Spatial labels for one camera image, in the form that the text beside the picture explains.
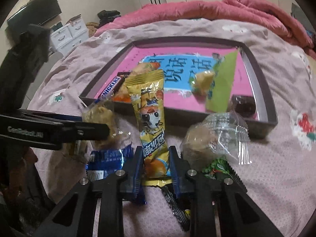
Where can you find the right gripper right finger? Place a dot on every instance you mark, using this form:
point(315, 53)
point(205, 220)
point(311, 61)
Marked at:
point(220, 206)

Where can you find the blue foil snack packet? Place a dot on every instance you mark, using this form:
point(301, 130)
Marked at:
point(103, 163)

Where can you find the yellow cartoon snack packet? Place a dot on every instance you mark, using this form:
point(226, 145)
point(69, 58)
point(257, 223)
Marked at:
point(147, 101)

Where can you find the dark folded clothes pile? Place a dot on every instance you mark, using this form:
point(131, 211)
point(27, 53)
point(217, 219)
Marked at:
point(106, 17)

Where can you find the dark shallow box tray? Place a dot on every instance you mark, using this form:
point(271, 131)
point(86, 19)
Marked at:
point(249, 80)

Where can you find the orange-ended clear cake packet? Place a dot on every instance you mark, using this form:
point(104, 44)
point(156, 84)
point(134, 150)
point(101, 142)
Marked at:
point(135, 77)

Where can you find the black green pea packet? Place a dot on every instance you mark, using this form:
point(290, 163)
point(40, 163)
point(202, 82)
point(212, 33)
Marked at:
point(191, 193)

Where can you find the clear pastry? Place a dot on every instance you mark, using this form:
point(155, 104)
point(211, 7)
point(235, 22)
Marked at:
point(219, 136)

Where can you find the grey quilted headboard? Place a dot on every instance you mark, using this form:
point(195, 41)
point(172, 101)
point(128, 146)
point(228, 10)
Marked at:
point(299, 14)

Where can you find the black wall television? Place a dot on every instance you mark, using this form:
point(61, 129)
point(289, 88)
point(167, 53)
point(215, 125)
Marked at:
point(37, 12)

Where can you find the green milk candy packet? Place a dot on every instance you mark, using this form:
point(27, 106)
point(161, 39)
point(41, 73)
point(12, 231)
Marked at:
point(214, 83)

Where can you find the white drawer chest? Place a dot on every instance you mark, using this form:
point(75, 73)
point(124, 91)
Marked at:
point(70, 35)

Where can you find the pink printed bed sheet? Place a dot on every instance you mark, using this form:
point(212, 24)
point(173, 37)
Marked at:
point(281, 178)

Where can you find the small yellow cracker packet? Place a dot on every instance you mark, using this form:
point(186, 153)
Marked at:
point(101, 112)

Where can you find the person's left hand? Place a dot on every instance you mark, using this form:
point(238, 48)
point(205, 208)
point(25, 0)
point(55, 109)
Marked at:
point(18, 174)

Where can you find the pink blue children's book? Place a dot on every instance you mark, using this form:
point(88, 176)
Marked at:
point(178, 63)

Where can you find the brown knitted plush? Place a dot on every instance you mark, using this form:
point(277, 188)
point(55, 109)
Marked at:
point(92, 28)

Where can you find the dark brown cake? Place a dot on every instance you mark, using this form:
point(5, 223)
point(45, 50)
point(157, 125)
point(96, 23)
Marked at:
point(244, 105)

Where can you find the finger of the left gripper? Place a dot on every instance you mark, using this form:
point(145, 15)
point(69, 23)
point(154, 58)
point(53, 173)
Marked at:
point(73, 126)

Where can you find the pink fleece blanket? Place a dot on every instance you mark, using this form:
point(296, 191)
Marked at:
point(260, 12)

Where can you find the brown Snickers bar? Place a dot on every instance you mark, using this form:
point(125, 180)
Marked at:
point(116, 90)

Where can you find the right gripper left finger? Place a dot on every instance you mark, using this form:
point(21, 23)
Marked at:
point(74, 215)

